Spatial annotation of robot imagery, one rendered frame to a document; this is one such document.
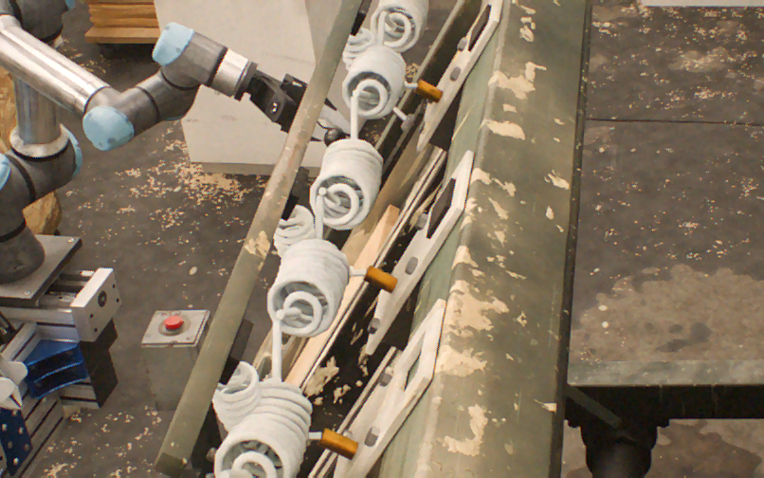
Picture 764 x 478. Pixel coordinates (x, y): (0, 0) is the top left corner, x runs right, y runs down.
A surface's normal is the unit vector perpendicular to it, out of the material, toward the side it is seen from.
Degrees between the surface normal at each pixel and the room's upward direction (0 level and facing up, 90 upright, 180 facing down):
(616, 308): 0
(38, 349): 0
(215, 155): 90
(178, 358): 90
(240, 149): 90
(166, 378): 90
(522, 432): 33
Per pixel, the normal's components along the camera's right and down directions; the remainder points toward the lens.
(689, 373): -0.13, -0.83
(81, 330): -0.29, 0.54
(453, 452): 0.43, -0.71
